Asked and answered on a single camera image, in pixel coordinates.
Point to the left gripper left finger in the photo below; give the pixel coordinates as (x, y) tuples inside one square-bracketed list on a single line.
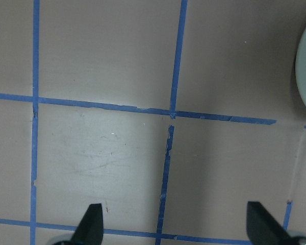
[(90, 230)]

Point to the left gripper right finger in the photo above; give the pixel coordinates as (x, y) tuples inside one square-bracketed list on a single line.
[(262, 228)]

